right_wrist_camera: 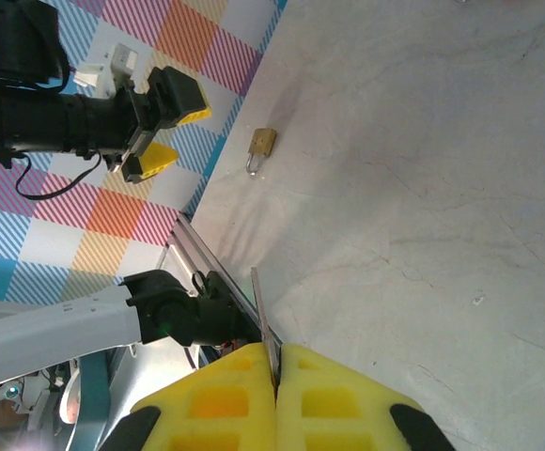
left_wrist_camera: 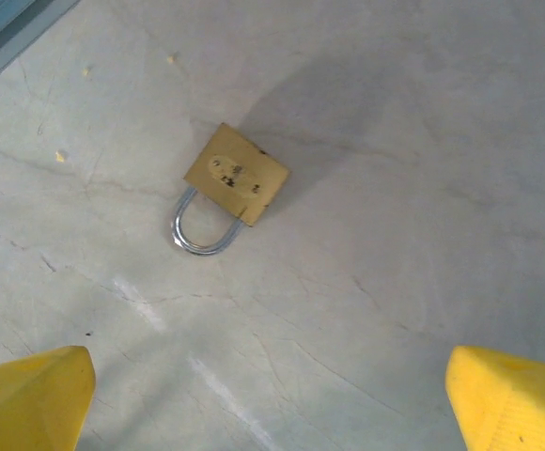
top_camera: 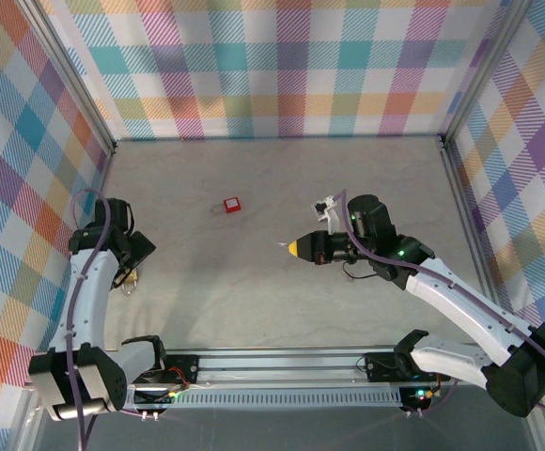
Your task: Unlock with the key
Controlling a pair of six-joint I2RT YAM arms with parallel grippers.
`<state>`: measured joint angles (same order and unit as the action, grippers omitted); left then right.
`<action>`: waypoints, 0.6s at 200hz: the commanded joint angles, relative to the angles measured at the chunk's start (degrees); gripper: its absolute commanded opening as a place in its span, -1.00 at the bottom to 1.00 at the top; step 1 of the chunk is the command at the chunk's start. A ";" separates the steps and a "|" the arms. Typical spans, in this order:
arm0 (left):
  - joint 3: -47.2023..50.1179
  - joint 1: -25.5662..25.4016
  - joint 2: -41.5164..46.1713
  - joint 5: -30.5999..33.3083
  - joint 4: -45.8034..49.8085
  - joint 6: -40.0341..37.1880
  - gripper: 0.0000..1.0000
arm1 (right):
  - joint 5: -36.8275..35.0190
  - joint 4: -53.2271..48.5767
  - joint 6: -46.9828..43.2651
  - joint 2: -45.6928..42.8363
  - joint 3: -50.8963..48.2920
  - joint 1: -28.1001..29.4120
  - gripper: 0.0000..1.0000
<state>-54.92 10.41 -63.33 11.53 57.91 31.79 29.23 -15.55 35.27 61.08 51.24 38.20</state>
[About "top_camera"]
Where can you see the small metal key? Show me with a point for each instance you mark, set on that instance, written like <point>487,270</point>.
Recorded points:
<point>282,244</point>
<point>349,278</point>

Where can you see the small red block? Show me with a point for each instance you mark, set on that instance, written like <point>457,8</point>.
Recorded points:
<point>231,205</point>

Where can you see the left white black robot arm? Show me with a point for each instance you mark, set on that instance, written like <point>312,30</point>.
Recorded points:
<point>84,300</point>

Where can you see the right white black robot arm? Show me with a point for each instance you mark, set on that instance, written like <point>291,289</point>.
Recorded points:
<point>465,305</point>

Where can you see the aluminium side rail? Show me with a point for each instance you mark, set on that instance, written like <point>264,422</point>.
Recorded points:
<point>467,211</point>
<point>99,197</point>

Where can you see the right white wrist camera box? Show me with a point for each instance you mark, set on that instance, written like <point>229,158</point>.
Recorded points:
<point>324,206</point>

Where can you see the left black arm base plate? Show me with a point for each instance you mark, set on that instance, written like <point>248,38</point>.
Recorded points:
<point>183,365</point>

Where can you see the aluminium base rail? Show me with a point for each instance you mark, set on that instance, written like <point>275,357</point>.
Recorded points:
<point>277,366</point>

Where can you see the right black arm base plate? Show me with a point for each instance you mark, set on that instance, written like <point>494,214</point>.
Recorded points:
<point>380,367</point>

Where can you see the aluminium frame post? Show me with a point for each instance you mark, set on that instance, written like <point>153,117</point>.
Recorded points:
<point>484,70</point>
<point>75,80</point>

